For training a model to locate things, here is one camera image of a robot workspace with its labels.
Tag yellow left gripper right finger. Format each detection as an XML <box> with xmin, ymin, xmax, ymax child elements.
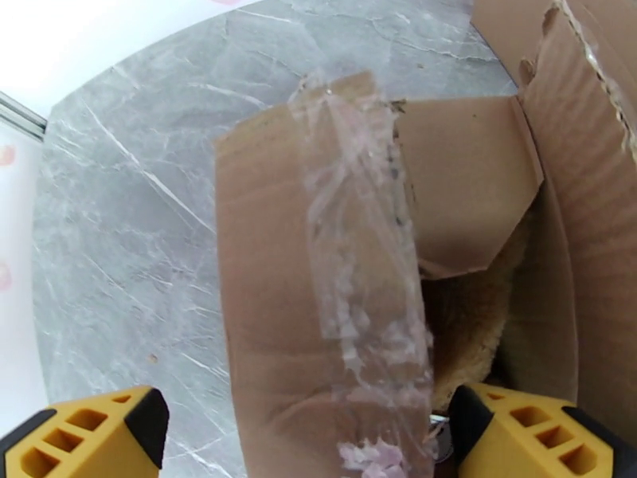
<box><xmin>447</xmin><ymin>383</ymin><xmax>637</xmax><ymax>478</ymax></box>

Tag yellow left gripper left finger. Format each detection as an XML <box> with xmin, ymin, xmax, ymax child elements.
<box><xmin>0</xmin><ymin>385</ymin><xmax>170</xmax><ymax>478</ymax></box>

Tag wide plain cardboard box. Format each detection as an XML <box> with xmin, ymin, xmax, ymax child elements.
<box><xmin>213</xmin><ymin>0</ymin><xmax>637</xmax><ymax>478</ymax></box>

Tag aluminium corner post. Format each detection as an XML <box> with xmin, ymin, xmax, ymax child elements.
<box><xmin>0</xmin><ymin>90</ymin><xmax>49</xmax><ymax>143</ymax></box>

